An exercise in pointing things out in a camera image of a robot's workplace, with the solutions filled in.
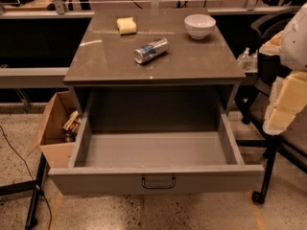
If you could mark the beige padded gripper end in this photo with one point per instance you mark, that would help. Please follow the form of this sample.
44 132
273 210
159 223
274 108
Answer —
295 45

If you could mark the grey top drawer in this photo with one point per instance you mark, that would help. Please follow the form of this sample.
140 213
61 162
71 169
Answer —
129 134

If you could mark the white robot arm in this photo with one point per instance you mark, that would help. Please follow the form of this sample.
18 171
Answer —
298 24

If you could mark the grey drawer cabinet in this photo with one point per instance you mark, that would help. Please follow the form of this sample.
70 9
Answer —
106 54

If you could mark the clear plastic bottle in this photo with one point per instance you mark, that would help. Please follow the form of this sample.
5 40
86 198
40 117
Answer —
254 61
244 60

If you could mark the white ceramic bowl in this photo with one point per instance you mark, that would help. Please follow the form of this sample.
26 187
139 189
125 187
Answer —
199 26

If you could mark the silver blue drink can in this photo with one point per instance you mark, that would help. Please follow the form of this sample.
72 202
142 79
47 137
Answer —
151 50

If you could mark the yellow sponge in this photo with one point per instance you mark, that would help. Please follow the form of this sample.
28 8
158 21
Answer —
126 26

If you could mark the wooden items in box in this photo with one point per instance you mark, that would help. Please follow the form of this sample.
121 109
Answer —
71 127

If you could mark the cardboard box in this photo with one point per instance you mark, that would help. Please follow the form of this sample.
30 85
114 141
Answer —
49 137

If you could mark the black metal stand leg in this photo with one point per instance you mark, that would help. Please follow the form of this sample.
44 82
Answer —
34 186

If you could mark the black top drawer handle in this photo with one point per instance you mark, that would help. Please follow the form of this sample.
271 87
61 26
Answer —
158 183

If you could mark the grey metal rail shelf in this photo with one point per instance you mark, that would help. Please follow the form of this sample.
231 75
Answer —
32 77

